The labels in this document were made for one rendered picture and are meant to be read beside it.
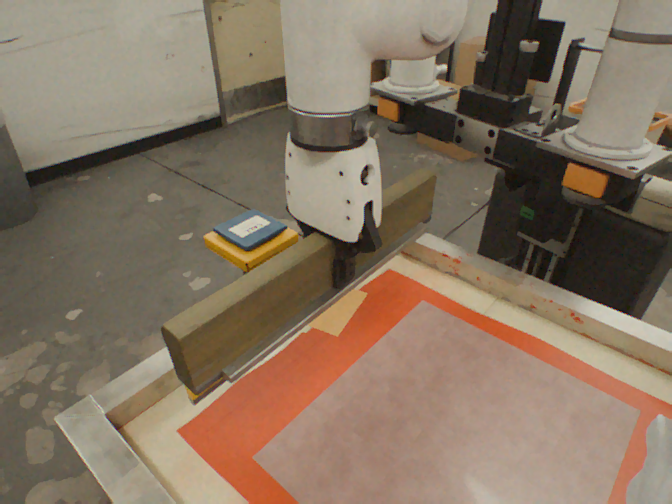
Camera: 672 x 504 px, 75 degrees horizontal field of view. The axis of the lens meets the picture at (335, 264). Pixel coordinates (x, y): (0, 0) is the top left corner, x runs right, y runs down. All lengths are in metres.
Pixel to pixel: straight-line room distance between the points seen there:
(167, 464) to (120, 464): 0.05
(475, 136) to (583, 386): 0.50
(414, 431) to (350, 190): 0.28
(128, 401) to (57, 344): 1.71
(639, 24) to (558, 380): 0.48
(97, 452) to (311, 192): 0.34
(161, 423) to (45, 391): 1.54
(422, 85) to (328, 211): 0.64
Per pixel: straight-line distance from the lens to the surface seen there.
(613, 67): 0.78
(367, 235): 0.44
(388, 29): 0.39
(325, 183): 0.42
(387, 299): 0.68
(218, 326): 0.40
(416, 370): 0.59
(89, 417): 0.56
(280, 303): 0.44
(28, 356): 2.27
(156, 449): 0.55
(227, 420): 0.55
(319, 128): 0.39
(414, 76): 1.02
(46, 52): 3.70
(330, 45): 0.38
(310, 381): 0.57
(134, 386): 0.57
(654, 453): 0.61
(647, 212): 1.40
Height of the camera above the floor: 1.40
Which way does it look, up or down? 37 degrees down
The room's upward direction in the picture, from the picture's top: straight up
